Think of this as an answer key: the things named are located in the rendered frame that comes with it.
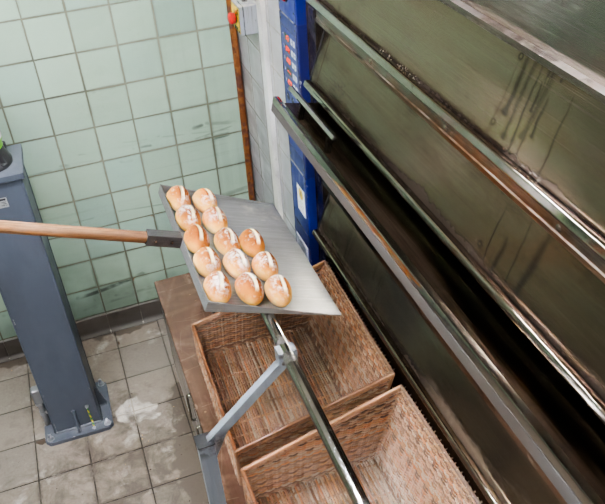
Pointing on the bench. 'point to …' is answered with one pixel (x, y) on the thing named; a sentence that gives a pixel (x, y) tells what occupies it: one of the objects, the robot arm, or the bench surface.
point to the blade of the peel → (256, 217)
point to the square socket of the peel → (163, 238)
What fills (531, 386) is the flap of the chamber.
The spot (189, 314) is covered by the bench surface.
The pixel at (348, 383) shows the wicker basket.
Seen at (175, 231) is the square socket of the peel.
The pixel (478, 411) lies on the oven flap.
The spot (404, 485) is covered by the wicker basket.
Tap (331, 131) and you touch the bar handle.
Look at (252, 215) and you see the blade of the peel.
